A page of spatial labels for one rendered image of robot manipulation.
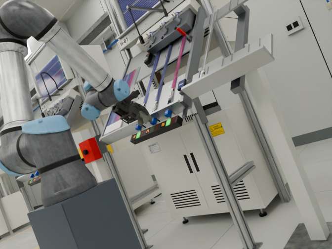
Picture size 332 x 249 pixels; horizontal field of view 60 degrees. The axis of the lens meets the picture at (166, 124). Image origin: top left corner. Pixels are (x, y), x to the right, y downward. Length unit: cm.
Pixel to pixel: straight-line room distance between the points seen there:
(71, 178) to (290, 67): 263
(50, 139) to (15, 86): 26
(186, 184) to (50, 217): 117
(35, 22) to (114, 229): 66
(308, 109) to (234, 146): 165
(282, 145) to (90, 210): 76
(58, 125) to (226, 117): 96
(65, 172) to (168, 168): 117
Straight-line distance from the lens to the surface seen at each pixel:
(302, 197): 127
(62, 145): 81
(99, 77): 107
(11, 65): 104
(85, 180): 81
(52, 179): 81
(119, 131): 163
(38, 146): 82
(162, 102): 144
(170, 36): 175
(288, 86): 314
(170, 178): 191
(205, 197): 180
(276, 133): 121
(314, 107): 311
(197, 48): 156
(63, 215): 76
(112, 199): 83
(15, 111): 98
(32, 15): 102
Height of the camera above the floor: 61
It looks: 2 degrees up
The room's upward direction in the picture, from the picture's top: 22 degrees counter-clockwise
